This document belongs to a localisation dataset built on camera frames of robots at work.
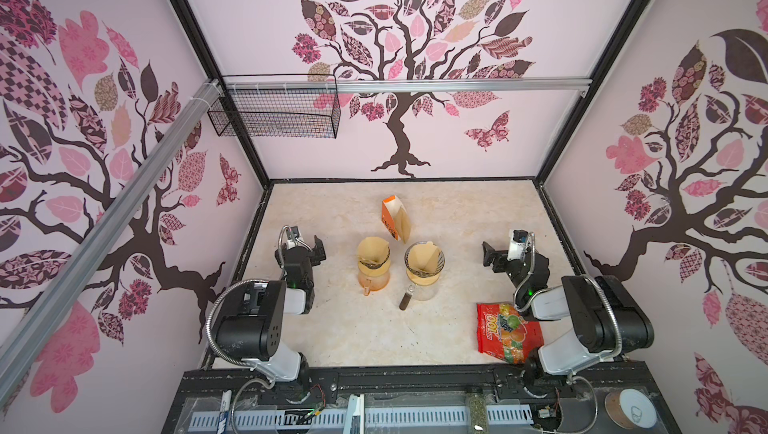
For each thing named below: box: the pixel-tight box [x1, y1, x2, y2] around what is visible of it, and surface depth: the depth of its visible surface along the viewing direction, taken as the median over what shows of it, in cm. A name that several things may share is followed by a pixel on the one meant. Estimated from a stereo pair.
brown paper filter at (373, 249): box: [358, 236, 389, 264], surface depth 86 cm
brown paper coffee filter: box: [408, 241, 440, 273], surface depth 82 cm
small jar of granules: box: [467, 392, 488, 434], surface depth 68 cm
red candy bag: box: [476, 303, 544, 364], surface depth 80 cm
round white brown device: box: [605, 389, 658, 430], surface depth 67 cm
